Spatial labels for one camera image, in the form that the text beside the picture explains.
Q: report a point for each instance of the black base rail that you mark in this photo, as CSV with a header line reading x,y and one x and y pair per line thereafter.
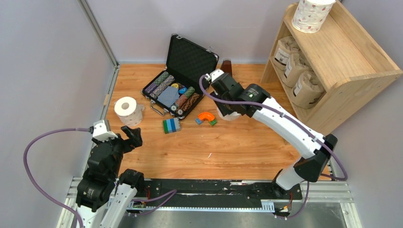
x,y
213,194

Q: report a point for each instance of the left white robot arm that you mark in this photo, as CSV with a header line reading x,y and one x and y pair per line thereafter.
x,y
103,194

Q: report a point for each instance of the black poker chip case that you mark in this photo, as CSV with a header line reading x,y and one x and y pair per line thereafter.
x,y
186,62

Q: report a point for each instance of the brown metronome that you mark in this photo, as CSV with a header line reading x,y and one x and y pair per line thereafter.
x,y
226,66

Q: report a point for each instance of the wooden shelf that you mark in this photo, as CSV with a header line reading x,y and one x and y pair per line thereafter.
x,y
351,66

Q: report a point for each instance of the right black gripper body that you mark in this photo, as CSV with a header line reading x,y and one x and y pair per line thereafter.
x,y
225,108

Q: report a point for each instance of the brown roll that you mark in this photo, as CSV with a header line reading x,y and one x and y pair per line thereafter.
x,y
296,65
284,49
307,91

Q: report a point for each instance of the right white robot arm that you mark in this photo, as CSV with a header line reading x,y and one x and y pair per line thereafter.
x,y
314,148

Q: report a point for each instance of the green blue block toy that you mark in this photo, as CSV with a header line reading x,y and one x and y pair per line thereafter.
x,y
171,125

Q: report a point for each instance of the aluminium frame post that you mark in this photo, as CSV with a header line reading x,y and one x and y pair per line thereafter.
x,y
98,31

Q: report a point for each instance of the orange curved toy piece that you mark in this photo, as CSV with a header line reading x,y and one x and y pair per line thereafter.
x,y
206,116

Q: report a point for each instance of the white toilet paper roll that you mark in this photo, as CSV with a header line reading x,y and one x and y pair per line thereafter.
x,y
129,111

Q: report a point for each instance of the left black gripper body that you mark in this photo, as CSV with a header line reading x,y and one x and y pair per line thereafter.
x,y
119,147

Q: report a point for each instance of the patterned paper roll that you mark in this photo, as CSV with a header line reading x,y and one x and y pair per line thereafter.
x,y
228,117
311,14

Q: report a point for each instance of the brown roll front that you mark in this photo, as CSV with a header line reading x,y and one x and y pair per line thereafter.
x,y
296,65

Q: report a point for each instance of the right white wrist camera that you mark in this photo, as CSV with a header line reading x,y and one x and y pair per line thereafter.
x,y
213,75

